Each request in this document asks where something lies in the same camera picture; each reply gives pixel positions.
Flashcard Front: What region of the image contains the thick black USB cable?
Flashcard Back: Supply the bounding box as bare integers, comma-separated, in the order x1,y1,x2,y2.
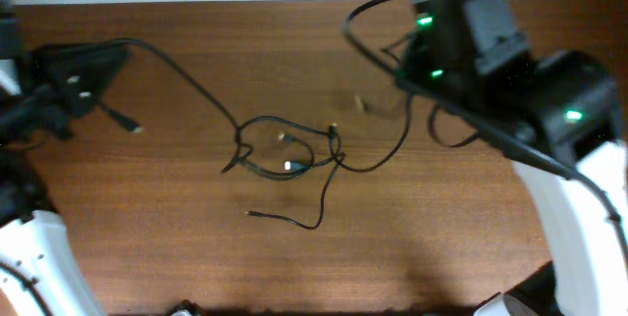
95,36,315,183

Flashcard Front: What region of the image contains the long black cable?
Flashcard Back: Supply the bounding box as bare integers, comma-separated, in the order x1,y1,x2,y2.
328,90,414,174

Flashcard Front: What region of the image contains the thin black USB cable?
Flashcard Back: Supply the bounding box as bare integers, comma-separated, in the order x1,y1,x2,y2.
219,114,347,232

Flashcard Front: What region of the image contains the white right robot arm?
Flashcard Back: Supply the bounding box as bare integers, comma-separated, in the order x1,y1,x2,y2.
395,31,627,315

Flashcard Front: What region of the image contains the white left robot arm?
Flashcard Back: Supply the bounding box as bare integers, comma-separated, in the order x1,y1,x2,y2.
1,0,129,315

